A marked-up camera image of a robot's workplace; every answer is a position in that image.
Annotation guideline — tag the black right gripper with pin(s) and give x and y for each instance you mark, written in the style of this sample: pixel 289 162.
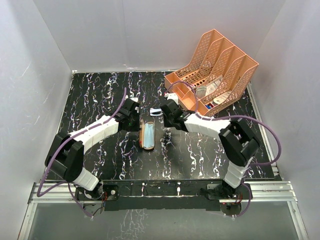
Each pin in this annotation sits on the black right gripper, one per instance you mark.
pixel 167 124

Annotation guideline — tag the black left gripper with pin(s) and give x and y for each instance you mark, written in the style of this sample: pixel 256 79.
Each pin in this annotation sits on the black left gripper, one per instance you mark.
pixel 136 128

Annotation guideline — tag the brown glasses case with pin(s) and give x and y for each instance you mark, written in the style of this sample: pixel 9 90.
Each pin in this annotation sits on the brown glasses case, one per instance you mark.
pixel 141 134

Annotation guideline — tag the white sunglasses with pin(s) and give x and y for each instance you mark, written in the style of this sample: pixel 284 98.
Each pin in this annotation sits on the white sunglasses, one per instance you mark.
pixel 155 112

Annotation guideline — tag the light blue cleaning cloth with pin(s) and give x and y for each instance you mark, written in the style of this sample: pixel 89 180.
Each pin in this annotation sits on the light blue cleaning cloth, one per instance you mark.
pixel 149 138

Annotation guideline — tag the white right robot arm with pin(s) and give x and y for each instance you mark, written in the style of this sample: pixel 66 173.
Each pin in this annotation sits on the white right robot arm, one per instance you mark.
pixel 239 142

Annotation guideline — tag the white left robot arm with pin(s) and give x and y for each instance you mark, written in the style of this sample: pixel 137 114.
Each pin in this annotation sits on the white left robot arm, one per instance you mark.
pixel 66 155

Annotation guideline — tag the red and blue small items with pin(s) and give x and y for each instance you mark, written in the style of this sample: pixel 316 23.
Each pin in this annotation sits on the red and blue small items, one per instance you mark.
pixel 209 106

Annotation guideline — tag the grey folded pouch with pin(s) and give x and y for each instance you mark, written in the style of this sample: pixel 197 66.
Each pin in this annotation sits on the grey folded pouch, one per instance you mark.
pixel 201 91

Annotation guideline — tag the white round disc item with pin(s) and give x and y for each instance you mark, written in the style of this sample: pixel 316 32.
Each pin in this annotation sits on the white round disc item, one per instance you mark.
pixel 221 98

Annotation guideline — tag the peach plastic desk organizer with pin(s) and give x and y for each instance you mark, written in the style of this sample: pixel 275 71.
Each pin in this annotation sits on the peach plastic desk organizer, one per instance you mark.
pixel 218 64

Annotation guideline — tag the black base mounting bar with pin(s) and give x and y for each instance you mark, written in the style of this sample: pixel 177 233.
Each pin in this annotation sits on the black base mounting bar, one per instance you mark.
pixel 209 195

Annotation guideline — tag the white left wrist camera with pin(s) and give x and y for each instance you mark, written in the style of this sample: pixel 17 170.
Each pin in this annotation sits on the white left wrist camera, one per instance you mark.
pixel 134 104

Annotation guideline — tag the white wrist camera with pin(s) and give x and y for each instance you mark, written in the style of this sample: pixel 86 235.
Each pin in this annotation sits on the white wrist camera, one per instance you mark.
pixel 172 96
pixel 134 104

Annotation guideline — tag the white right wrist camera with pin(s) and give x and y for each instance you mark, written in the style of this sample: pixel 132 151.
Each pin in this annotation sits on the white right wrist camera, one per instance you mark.
pixel 172 96

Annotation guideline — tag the aluminium frame rail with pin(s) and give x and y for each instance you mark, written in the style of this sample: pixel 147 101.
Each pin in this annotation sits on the aluminium frame rail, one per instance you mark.
pixel 261 191

